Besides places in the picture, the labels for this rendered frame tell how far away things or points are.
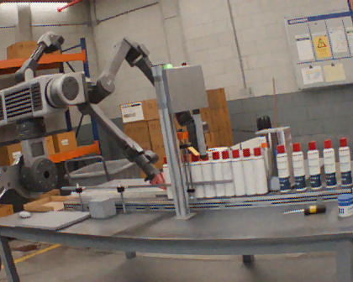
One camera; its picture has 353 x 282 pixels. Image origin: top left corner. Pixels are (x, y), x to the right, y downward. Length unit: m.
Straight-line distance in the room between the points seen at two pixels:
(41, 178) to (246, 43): 5.28
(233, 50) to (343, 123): 1.95
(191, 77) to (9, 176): 0.90
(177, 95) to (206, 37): 5.16
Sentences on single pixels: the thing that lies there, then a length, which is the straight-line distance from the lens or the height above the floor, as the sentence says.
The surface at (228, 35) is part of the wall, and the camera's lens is 7.04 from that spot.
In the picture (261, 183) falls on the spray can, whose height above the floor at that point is 0.93.
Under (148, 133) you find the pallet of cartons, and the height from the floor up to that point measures 1.00.
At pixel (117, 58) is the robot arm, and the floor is 1.56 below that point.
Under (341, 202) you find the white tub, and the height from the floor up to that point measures 0.89.
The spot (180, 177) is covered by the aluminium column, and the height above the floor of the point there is 1.01.
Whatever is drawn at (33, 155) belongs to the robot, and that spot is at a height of 1.22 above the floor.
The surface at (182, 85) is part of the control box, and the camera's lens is 2.09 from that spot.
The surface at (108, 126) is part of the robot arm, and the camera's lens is 2.47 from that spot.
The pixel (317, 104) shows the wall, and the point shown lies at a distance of 6.56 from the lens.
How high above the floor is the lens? 1.34
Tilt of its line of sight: 5 degrees down
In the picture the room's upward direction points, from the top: 9 degrees counter-clockwise
